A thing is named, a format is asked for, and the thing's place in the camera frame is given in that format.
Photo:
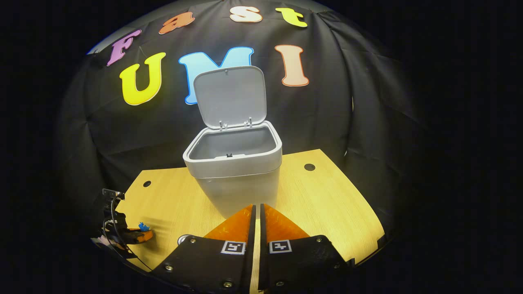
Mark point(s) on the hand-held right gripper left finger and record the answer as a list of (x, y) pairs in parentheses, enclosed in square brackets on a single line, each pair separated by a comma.
[(251, 228)]

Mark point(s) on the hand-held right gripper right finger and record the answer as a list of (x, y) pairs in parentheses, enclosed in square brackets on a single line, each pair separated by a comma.
[(263, 228)]

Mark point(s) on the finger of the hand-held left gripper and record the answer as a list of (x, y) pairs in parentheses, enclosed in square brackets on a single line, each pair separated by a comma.
[(141, 236)]

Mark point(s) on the blue paper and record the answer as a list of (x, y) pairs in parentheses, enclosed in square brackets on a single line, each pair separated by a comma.
[(144, 226)]

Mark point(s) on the silver pop can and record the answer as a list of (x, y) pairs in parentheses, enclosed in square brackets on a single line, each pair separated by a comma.
[(183, 239)]

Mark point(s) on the white desktop garbage bin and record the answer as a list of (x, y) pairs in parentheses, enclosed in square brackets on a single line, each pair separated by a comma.
[(237, 188)]

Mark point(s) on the wooden desktop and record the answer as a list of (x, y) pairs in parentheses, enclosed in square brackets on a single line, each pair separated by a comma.
[(327, 204)]

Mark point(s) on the black backdrop cloth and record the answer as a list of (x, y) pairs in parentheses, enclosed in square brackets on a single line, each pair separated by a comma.
[(327, 114)]

